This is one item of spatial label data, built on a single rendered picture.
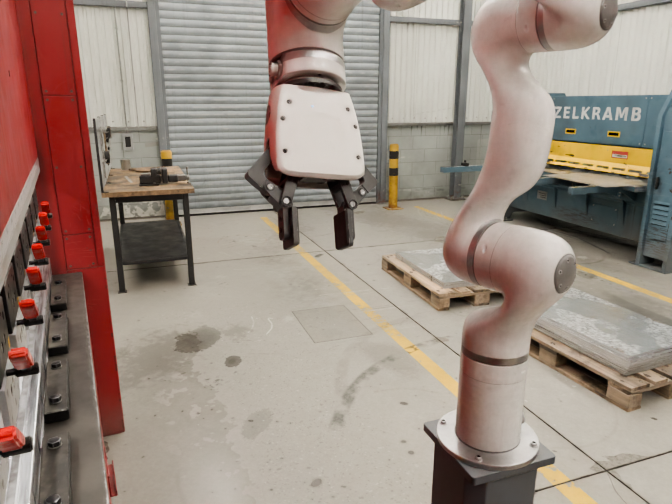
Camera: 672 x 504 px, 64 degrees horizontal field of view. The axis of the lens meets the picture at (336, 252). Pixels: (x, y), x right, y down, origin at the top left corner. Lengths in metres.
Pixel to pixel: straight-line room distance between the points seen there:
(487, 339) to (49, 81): 2.13
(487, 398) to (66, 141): 2.11
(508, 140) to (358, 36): 7.88
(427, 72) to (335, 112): 8.71
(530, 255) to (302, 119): 0.47
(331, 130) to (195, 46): 7.58
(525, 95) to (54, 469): 1.14
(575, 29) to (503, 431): 0.67
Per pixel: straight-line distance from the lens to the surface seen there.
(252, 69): 8.24
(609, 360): 3.53
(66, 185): 2.65
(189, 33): 8.14
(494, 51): 0.97
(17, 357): 0.82
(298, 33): 0.60
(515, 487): 1.12
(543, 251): 0.89
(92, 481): 1.30
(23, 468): 1.22
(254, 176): 0.55
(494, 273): 0.92
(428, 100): 9.28
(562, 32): 0.91
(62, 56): 2.63
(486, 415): 1.04
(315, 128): 0.57
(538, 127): 0.92
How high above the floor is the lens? 1.63
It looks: 16 degrees down
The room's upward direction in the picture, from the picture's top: straight up
